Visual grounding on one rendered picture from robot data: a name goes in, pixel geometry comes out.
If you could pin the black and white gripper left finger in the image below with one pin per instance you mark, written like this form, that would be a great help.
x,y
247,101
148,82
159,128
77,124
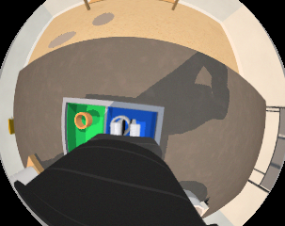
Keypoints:
x,y
117,127

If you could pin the short bronze cylinder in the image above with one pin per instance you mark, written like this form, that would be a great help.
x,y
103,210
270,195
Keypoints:
x,y
78,120

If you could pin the grey two-compartment bin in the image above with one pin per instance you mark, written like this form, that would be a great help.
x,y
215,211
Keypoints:
x,y
72,136

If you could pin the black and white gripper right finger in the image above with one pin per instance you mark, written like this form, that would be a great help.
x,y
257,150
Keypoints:
x,y
134,129

